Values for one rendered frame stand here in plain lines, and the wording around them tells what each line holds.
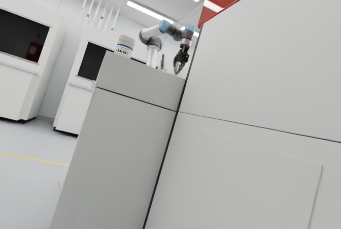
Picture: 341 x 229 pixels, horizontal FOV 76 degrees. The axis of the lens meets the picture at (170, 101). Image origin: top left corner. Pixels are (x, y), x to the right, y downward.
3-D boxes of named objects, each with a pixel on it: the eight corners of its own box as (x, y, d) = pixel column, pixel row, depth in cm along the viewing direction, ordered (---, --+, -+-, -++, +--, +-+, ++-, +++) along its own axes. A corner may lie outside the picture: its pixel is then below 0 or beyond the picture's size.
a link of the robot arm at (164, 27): (135, 27, 191) (167, 14, 151) (145, 33, 197) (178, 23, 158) (131, 39, 190) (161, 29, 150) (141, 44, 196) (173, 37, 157)
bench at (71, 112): (150, 155, 414) (179, 57, 429) (48, 133, 353) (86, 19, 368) (138, 143, 515) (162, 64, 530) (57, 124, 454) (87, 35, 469)
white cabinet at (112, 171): (239, 303, 108) (279, 143, 115) (22, 310, 76) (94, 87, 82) (186, 229, 168) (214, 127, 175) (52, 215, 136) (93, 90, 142)
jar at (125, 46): (130, 61, 90) (137, 39, 91) (113, 55, 88) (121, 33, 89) (127, 63, 97) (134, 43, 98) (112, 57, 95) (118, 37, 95)
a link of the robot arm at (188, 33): (190, 30, 163) (198, 28, 156) (186, 43, 162) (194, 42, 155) (182, 25, 158) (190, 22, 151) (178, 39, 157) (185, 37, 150)
